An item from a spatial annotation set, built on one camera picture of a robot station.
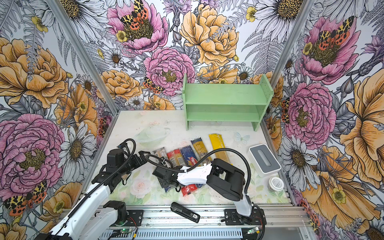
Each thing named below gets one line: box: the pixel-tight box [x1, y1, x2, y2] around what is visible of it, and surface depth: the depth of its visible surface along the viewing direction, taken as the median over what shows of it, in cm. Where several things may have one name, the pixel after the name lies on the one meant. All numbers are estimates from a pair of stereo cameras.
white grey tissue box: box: [247, 143, 282, 178], surface depth 91 cm
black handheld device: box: [170, 202, 201, 224], surface depth 74 cm
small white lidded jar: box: [267, 177, 284, 193], surface depth 80 cm
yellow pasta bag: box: [208, 133, 231, 164], surface depth 105 cm
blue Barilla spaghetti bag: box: [180, 145, 199, 167], surface depth 95 cm
